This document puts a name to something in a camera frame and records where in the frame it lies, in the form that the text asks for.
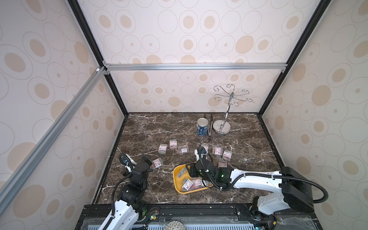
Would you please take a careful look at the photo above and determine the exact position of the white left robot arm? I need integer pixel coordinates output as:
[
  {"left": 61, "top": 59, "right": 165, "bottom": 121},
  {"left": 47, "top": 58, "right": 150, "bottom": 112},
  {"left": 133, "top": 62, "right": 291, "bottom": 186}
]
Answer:
[{"left": 99, "top": 156, "right": 153, "bottom": 230}]

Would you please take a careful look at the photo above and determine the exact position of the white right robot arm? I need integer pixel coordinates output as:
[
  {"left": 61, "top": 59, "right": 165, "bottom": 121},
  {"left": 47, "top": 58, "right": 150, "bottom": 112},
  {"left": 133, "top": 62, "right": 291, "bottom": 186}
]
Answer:
[{"left": 185, "top": 158, "right": 329, "bottom": 219}]

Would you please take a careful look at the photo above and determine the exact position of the yellow plastic storage tray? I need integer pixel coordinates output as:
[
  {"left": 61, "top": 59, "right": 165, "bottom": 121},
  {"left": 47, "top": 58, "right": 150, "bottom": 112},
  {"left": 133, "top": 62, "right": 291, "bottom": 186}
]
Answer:
[{"left": 172, "top": 164, "right": 213, "bottom": 194}]

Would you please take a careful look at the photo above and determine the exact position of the blue labelled tin can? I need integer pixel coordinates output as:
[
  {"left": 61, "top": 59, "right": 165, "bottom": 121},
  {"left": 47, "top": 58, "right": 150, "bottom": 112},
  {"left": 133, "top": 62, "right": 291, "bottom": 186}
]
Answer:
[{"left": 196, "top": 117, "right": 209, "bottom": 137}]

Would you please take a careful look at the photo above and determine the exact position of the chrome hook stand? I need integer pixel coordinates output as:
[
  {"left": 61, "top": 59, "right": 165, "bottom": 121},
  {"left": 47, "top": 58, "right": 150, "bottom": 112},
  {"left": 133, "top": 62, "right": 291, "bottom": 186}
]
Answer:
[{"left": 211, "top": 84, "right": 253, "bottom": 136}]

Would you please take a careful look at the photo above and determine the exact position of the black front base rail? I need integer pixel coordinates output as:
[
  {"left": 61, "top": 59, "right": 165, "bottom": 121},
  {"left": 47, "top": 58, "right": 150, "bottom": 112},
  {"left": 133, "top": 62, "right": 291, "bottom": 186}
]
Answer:
[{"left": 75, "top": 203, "right": 322, "bottom": 230}]

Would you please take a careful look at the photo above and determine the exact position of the aluminium horizontal frame bar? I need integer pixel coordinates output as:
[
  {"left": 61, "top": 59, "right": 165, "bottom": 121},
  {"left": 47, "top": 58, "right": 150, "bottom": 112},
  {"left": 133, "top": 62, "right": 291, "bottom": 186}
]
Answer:
[{"left": 105, "top": 62, "right": 288, "bottom": 71}]

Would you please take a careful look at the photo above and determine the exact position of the aluminium diagonal frame bar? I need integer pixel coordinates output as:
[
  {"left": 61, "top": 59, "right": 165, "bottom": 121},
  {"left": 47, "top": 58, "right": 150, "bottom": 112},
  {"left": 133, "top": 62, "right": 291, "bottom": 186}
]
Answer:
[{"left": 1, "top": 66, "right": 106, "bottom": 215}]

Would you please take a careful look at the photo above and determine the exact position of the black left corner post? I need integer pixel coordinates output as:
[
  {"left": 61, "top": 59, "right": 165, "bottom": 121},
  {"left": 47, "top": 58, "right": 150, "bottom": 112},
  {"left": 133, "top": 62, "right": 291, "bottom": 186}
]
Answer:
[{"left": 67, "top": 0, "right": 129, "bottom": 116}]

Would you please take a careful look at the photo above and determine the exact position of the black corner frame post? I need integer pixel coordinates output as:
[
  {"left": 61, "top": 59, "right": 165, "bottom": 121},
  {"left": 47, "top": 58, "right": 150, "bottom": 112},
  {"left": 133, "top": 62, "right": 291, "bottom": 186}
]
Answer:
[{"left": 258, "top": 0, "right": 332, "bottom": 117}]

